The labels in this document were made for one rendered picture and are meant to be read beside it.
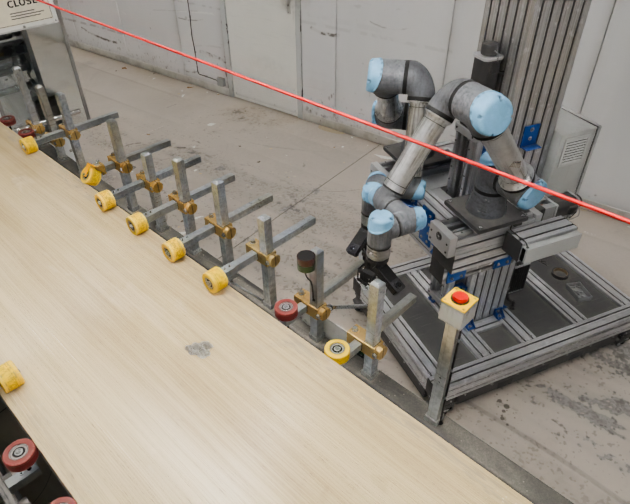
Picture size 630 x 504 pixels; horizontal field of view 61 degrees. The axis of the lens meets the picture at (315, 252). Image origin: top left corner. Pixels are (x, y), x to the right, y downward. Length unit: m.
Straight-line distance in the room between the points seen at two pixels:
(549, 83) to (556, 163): 0.35
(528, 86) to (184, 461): 1.68
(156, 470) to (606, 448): 2.01
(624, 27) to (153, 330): 3.19
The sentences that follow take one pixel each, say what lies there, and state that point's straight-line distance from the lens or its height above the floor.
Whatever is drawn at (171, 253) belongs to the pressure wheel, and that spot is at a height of 0.96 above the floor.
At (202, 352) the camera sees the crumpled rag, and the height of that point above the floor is 0.91.
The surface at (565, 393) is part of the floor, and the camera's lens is 2.97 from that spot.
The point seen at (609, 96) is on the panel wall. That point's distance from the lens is 4.02.
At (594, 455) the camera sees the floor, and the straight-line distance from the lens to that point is 2.80.
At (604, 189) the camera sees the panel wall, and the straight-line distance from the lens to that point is 4.25.
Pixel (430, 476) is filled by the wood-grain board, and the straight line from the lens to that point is 1.48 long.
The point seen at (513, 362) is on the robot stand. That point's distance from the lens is 2.69.
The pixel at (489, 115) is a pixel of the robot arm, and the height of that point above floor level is 1.55.
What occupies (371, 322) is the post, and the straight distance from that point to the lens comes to 1.69.
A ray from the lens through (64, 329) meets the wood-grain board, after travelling 1.94.
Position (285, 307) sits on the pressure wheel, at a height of 0.91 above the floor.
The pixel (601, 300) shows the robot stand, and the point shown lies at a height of 0.21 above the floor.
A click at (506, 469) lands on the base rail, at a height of 0.70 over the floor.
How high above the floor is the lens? 2.17
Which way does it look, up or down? 38 degrees down
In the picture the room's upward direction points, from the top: 1 degrees counter-clockwise
